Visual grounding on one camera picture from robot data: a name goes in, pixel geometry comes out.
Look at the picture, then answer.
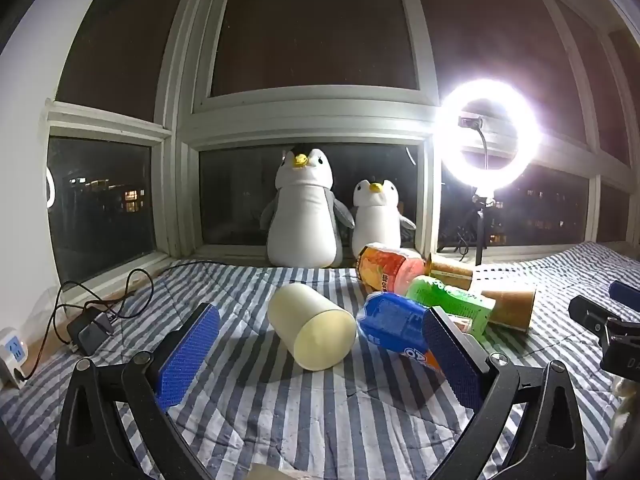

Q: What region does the black ring light tripod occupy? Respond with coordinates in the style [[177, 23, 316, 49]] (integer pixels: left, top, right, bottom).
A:
[[437, 189, 502, 267]]

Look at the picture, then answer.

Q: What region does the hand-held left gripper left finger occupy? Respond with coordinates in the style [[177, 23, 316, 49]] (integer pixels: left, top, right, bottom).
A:
[[55, 302, 221, 480]]

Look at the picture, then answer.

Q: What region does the orange red snack bag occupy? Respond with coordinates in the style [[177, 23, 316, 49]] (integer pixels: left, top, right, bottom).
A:
[[355, 242, 426, 295]]

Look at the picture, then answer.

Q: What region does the green snack packet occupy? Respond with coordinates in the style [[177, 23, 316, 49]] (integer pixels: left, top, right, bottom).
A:
[[405, 275, 497, 343]]

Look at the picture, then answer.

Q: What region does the large penguin plush toy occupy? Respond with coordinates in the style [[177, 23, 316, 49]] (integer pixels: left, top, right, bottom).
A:
[[259, 144, 356, 269]]

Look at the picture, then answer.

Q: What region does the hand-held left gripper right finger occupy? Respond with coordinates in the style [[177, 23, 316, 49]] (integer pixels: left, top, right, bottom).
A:
[[422, 305, 601, 480]]

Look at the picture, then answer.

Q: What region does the brown paper cup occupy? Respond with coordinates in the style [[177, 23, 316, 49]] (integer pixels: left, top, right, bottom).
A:
[[480, 285, 537, 332], [424, 252, 474, 291]]

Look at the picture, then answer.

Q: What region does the black power adapter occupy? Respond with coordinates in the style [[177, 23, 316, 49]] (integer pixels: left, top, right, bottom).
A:
[[66, 304, 115, 357]]

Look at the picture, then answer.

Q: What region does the white power strip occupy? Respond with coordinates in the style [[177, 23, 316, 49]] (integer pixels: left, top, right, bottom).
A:
[[0, 327, 29, 389]]

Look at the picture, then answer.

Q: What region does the black power cable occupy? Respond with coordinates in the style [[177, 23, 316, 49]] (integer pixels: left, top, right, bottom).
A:
[[22, 268, 154, 381]]

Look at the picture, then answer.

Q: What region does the blue snack packet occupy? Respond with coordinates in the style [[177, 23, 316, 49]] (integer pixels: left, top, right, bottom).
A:
[[355, 291, 447, 387]]

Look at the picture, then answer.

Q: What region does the small penguin plush toy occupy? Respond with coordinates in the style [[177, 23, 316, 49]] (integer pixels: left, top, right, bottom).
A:
[[349, 178, 417, 259]]

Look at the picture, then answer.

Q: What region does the beige object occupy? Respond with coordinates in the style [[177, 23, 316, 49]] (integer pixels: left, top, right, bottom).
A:
[[246, 462, 312, 480]]

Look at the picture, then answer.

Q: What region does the white ring light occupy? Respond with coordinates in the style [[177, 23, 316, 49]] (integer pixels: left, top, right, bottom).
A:
[[433, 78, 544, 192]]

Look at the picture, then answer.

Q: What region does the white window frame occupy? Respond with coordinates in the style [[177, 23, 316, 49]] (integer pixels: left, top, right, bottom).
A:
[[39, 0, 640, 286]]

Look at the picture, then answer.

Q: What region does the cream plastic cup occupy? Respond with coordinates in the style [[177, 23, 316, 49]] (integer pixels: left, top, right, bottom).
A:
[[267, 283, 358, 372]]

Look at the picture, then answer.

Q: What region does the person's right forearm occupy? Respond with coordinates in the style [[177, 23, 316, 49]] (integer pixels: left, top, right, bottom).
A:
[[599, 374, 640, 480]]

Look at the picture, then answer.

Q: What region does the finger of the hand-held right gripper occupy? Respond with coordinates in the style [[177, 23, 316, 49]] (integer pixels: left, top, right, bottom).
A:
[[608, 280, 640, 307], [569, 295, 632, 337]]

